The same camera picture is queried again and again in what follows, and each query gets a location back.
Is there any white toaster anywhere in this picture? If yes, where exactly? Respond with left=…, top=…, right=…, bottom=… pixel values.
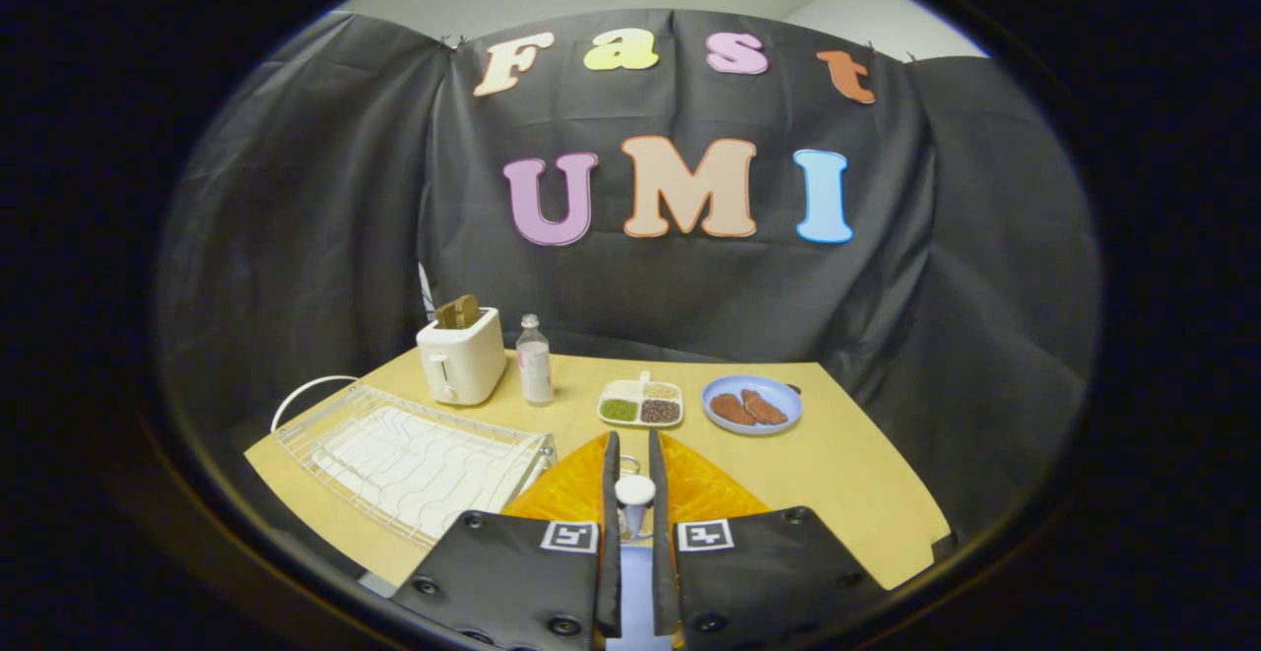
left=416, top=308, right=507, bottom=407

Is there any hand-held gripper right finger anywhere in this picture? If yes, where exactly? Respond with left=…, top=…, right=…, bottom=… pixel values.
left=647, top=429, right=888, bottom=651

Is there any white wire dish rack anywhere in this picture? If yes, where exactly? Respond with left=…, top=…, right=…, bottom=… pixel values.
left=274, top=385, right=558, bottom=546

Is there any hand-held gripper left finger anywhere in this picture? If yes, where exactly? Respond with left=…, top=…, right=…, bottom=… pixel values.
left=392, top=431, right=624, bottom=651

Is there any light blue plate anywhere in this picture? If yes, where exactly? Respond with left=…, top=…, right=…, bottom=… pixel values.
left=619, top=545, right=659, bottom=651

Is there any black backdrop cloth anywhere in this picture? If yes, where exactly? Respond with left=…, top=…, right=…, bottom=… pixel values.
left=158, top=9, right=1102, bottom=544

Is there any white divided tray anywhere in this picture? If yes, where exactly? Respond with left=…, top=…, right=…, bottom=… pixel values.
left=598, top=371, right=684, bottom=428

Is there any clear plastic bottle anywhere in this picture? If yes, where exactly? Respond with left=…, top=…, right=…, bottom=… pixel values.
left=516, top=313, right=556, bottom=406

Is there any blue plate with meat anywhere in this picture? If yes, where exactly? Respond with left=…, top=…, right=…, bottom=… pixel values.
left=701, top=375, right=804, bottom=436

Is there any brown toast slice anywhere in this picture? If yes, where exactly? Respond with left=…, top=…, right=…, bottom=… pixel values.
left=434, top=294, right=482, bottom=330

